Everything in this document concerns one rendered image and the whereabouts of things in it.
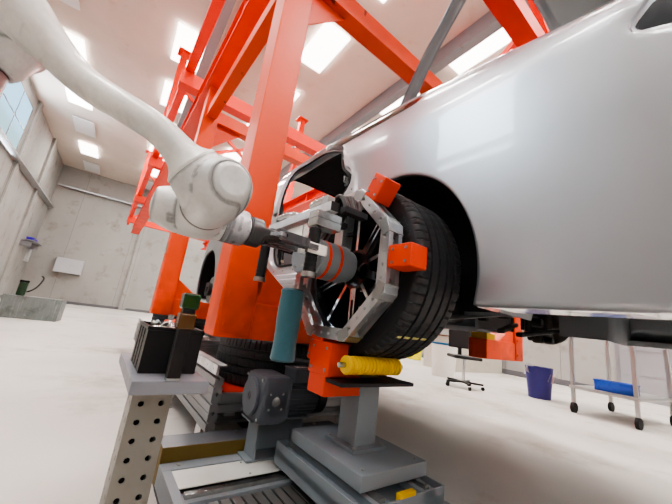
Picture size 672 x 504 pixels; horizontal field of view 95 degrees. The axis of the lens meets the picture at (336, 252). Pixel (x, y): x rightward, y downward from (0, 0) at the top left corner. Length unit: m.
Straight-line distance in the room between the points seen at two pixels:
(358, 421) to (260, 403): 0.37
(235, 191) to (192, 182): 0.07
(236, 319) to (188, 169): 0.93
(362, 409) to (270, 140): 1.26
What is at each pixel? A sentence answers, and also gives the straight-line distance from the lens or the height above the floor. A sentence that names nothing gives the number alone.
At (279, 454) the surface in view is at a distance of 1.40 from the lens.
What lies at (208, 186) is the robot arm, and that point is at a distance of 0.56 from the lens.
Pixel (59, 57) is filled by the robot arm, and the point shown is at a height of 1.04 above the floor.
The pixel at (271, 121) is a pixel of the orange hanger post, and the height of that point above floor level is 1.57.
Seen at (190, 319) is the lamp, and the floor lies 0.60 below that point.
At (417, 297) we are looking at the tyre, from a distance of 0.97.
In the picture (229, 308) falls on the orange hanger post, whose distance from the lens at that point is 1.41.
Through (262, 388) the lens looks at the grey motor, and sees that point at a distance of 1.31.
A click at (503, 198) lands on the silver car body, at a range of 1.12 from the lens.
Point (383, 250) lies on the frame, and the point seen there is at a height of 0.87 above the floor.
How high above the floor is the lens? 0.63
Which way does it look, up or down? 13 degrees up
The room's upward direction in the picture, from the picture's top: 8 degrees clockwise
